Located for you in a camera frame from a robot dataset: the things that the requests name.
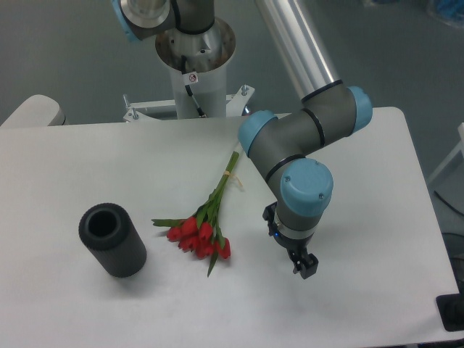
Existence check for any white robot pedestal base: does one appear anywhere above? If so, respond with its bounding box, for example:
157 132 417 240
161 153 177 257
123 17 255 123

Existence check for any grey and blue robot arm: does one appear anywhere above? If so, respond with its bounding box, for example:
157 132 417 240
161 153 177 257
112 1 373 278

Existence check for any white furniture frame right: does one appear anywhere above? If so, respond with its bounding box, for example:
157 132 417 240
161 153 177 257
426 123 463 186

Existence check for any black device at table edge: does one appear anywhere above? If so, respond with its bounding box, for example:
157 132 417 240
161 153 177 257
436 294 463 332

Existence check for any black ribbed cylindrical vase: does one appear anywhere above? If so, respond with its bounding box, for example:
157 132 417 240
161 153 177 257
78 203 147 278

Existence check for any red tulip bouquet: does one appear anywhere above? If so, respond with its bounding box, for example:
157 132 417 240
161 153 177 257
152 151 240 276

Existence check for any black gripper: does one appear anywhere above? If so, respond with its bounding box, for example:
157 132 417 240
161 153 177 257
275 232 319 279

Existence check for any white chair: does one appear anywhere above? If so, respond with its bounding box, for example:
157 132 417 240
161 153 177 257
1 94 67 129

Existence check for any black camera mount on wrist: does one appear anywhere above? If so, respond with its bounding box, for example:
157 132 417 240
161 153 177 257
262 202 278 237

